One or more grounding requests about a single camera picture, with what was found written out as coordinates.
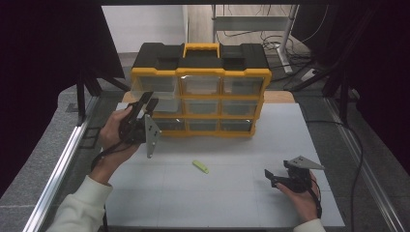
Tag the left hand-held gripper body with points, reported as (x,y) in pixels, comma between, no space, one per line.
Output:
(135,130)

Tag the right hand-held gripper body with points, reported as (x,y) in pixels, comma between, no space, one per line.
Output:
(298,180)

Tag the single clear plastic drawer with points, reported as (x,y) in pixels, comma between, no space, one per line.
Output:
(161,87)

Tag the yellow black drawer organizer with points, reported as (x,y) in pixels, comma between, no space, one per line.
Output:
(200,59)

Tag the small light green clip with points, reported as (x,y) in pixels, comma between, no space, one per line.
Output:
(200,166)

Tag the person's right hand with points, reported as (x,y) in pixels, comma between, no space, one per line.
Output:
(303,203)

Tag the person's left hand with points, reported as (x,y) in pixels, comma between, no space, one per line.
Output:
(109,141)

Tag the grid of clear drawers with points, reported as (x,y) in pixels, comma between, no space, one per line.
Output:
(200,106)

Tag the black metal stand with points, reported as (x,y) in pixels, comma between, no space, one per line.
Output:
(80,96)
(344,96)

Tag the wooden board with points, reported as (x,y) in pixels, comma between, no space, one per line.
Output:
(278,96)

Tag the white power strip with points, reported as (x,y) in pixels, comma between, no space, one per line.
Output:
(310,74)

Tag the black curtain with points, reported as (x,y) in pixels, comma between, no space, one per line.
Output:
(42,80)
(380,80)

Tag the aluminium rail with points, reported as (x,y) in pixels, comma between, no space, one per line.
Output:
(364,167)
(58,174)

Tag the grey metal desk frame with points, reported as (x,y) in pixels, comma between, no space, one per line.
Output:
(249,23)

